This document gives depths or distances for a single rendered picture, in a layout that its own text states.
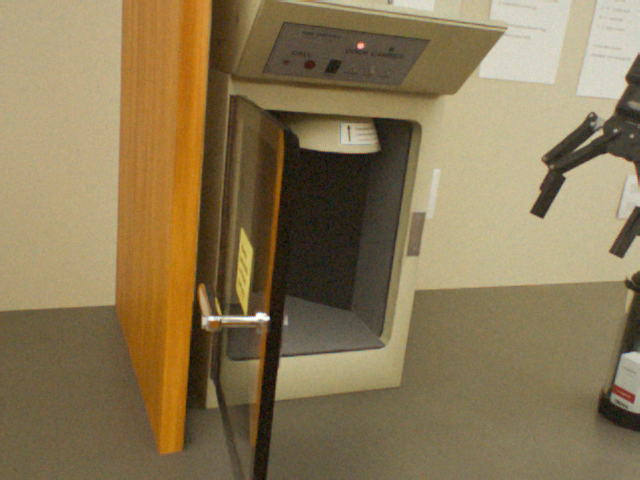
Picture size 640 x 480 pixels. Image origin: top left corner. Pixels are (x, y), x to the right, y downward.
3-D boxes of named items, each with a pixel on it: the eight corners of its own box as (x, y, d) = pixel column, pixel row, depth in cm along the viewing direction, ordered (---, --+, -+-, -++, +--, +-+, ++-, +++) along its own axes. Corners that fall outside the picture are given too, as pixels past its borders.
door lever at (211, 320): (244, 301, 73) (246, 278, 72) (259, 339, 64) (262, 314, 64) (193, 301, 71) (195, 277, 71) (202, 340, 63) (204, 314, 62)
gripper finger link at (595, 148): (621, 133, 93) (618, 124, 94) (547, 170, 100) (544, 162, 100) (633, 142, 96) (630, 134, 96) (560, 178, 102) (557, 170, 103)
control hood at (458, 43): (227, 74, 84) (233, -13, 81) (447, 93, 97) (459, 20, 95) (255, 83, 74) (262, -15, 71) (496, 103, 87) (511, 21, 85)
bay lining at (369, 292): (193, 294, 118) (205, 87, 108) (329, 288, 128) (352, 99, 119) (230, 359, 97) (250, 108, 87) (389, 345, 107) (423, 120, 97)
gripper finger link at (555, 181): (556, 171, 99) (552, 170, 100) (532, 214, 100) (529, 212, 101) (566, 177, 101) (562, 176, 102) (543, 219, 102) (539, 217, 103)
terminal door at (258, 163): (219, 382, 95) (241, 93, 84) (254, 538, 67) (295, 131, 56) (213, 383, 95) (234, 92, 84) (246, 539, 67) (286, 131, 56)
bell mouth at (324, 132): (250, 129, 107) (252, 94, 106) (351, 135, 114) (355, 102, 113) (288, 150, 92) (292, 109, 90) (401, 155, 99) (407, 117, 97)
